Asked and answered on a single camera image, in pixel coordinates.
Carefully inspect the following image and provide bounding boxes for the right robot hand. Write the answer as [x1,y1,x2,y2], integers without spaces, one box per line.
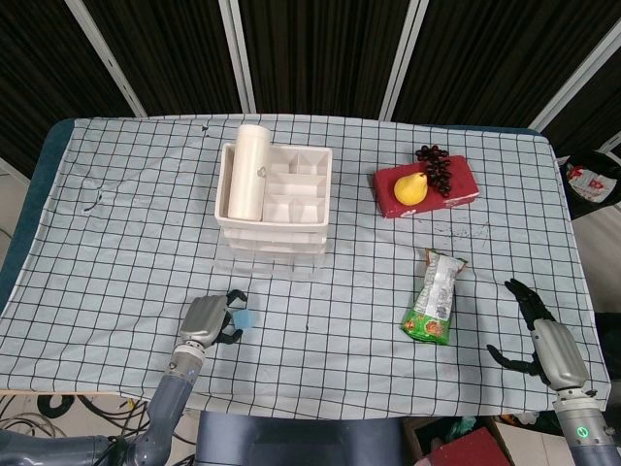
[485,278,592,391]

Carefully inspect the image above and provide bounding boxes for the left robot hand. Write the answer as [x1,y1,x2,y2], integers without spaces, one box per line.
[178,289,249,347]

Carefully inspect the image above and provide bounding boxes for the clear plastic container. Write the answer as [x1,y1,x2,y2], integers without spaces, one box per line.
[223,233,327,247]
[215,240,327,279]
[227,244,327,257]

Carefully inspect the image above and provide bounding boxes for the white plastic compartment organizer tray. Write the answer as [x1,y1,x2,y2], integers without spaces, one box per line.
[214,141,334,257]

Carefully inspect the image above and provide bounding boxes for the green snack bag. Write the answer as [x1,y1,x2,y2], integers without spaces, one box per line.
[400,248,469,347]

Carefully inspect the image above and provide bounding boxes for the checkered tablecloth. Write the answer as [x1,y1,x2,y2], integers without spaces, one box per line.
[0,114,612,418]

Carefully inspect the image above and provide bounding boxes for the dark blue robot torso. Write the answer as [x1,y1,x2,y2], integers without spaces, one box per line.
[195,411,418,466]

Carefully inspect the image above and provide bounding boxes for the white cylindrical bottle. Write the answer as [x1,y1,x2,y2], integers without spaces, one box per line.
[226,123,272,220]

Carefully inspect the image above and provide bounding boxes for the black bag red print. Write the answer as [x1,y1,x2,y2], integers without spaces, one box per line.
[557,150,621,219]

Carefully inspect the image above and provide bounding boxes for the red brick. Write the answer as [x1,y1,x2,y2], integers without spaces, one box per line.
[372,154,481,219]

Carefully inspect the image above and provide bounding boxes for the dark grape bunch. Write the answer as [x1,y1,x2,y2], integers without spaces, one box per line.
[414,144,452,198]

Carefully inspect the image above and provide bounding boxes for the yellow pear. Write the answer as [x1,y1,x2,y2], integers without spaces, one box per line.
[393,172,429,206]

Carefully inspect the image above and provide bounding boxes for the black partition white frame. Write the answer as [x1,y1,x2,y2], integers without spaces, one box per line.
[0,0,621,164]

